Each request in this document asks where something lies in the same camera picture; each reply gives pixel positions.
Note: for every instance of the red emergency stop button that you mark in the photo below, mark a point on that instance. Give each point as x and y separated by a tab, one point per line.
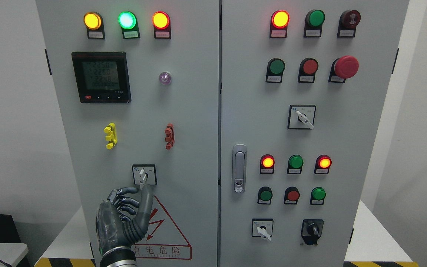
342	68

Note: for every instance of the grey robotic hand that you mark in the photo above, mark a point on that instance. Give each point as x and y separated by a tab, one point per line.
123	219

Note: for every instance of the white side table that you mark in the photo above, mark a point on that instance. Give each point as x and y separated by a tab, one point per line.
13	253

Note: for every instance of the green push button upper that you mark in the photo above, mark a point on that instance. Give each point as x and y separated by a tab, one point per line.
275	69

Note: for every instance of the white rotary switch upper right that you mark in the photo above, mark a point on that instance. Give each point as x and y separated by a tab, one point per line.
301	116

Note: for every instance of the red push button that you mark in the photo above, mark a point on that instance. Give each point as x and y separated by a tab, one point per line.
307	69
291	196

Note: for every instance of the small purple indicator lamp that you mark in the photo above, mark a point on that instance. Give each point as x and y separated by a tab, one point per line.
165	78

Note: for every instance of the white rotary switch door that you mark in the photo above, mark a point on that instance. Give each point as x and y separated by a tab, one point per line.
144	174

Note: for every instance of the red push button upper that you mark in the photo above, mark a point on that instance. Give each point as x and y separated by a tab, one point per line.
307	69

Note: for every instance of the black digital power meter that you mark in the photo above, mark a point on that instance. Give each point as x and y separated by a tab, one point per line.
102	77

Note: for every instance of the red lit indicator light left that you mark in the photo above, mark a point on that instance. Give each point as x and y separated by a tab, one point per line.
161	25

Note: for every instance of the black rotary selector switch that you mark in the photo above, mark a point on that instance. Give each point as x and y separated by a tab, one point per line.
311	231

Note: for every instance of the yellow indicator light top left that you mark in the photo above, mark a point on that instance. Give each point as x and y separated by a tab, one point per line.
94	25

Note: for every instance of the red electric hazard warning sticker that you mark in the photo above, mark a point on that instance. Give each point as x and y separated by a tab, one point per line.
164	239

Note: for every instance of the red lit indicator middle left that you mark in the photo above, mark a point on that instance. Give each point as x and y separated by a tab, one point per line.
267	164

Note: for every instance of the red lit indicator middle right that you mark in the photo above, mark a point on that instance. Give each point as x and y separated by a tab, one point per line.
322	165

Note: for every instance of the grey left cabinet door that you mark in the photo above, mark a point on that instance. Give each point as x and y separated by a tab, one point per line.
187	174

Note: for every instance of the grey cabinet door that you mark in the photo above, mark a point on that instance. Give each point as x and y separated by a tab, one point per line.
256	113
187	174

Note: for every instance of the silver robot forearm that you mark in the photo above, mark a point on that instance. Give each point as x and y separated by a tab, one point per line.
119	257

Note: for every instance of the red lit indicator top right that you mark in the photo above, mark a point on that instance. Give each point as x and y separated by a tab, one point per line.
279	24

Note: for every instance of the silver door handle lock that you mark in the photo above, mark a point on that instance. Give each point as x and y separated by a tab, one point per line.
239	154

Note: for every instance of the green indicator middle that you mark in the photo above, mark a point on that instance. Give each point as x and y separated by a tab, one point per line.
295	164

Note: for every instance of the green push button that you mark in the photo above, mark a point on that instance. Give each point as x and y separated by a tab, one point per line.
265	196
275	69
318	196

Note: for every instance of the grey right cabinet door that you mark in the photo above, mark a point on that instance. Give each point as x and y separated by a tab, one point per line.
256	113

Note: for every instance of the green push button lower left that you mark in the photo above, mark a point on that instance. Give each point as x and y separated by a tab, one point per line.
265	196

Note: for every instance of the green indicator top right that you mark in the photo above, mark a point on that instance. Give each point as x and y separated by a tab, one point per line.
313	23

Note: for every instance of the white rotary switch lower right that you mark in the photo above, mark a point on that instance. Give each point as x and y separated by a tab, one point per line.
262	228

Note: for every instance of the white rotary switch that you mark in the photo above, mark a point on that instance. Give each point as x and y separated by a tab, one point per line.
262	228
301	116

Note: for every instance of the green lit indicator light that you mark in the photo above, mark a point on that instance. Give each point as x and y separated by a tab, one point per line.
129	25

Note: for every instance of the dark red buzzer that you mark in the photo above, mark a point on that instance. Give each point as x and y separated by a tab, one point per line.
348	22

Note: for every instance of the red push button lower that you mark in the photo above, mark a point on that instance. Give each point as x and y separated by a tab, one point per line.
291	196

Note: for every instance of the green push button lower right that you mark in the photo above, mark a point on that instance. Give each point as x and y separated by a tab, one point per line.
318	196

